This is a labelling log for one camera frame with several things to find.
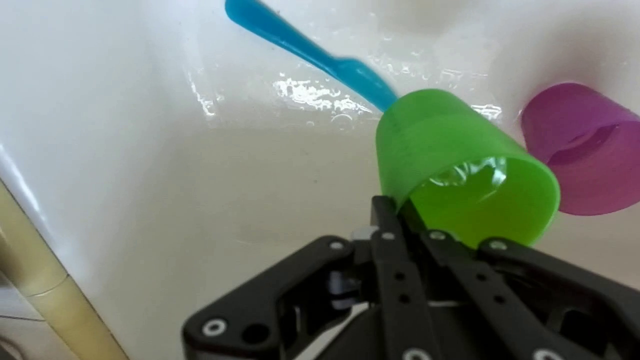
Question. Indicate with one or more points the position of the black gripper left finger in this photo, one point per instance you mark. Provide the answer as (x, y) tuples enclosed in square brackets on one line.
[(393, 293)]

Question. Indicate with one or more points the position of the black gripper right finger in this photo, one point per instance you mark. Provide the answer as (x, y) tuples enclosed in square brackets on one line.
[(532, 301)]

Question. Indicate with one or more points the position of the purple plastic cup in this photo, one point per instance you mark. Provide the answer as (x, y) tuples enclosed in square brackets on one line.
[(593, 161)]

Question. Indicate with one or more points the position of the blue plastic spoon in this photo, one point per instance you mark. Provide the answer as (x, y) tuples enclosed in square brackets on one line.
[(300, 42)]

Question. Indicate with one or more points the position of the green plastic cup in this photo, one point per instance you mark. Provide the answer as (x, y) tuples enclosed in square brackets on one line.
[(440, 141)]

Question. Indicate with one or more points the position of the white sink basin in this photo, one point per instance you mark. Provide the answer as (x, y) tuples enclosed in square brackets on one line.
[(166, 166)]

